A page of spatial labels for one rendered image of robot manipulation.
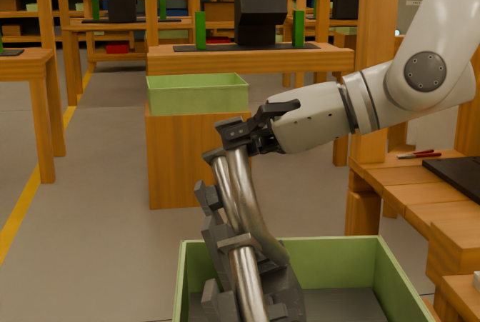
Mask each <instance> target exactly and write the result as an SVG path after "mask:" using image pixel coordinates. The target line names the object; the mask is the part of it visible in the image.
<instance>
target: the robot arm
mask: <svg viewBox="0 0 480 322"><path fill-rule="evenodd" d="M479 44H480V0H422V2H421V4H420V6H419V8H418V10H417V12H416V14H415V17H414V19H413V21H412V23H411V25H410V27H409V29H408V31H407V33H406V35H405V37H404V39H403V41H402V42H401V45H400V47H399V49H398V51H397V52H396V55H395V57H394V59H393V60H390V61H387V62H384V63H382V64H378V65H375V66H372V67H369V68H367V69H363V70H360V71H357V72H354V73H352V74H348V75H345V76H342V81H343V84H342V85H340V83H339V81H337V82H335V81H330V82H324V83H320V84H313V85H309V86H304V87H301V88H298V89H293V90H290V91H286V92H283V93H280V94H276V95H273V96H270V97H269V98H268V99H267V100H266V102H265V104H262V105H260V106H259V108H258V110H257V112H256V114H255V115H254V116H253V117H251V118H248V119H247V120H246V121H245V122H243V123H240V124H236V125H233V126H230V127H227V128H225V129H222V130H220V134H221V140H222V144H223V147H224V150H226V151H228V150H231V149H235V148H237V147H240V146H243V145H246V148H247V153H248V157H252V156H255V155H258V154H259V153H260V154H267V153H269V152H274V153H275V152H277V153H280V154H295V153H298V152H302V151H305V150H308V149H312V148H314V147H317V146H320V145H322V144H326V143H328V142H330V141H333V140H335V139H338V138H340V137H342V136H345V135H347V134H349V133H351V135H353V134H356V132H355V129H358V130H359V133H360V135H361V136H362V135H364V134H371V133H372V132H374V131H378V130H380V129H385V128H387V127H390V126H393V125H396V124H400V123H403V122H405V121H410V120H412V119H416V118H418V117H422V116H425V115H428V114H432V113H435V112H437V111H441V110H444V109H448V108H451V107H453V106H458V105H460V104H464V103H466V102H469V101H472V100H473V99H474V97H475V95H476V80H475V75H474V70H473V68H472V65H471V62H470V60H471V58H472V56H473V55H474V53H475V51H476V49H477V48H478V46H479ZM270 119H272V120H273V124H272V125H271V121H270ZM266 124H267V127H268V128H265V129H263V127H264V126H265V125H266ZM271 137H274V138H273V139H270V138H271Z"/></svg>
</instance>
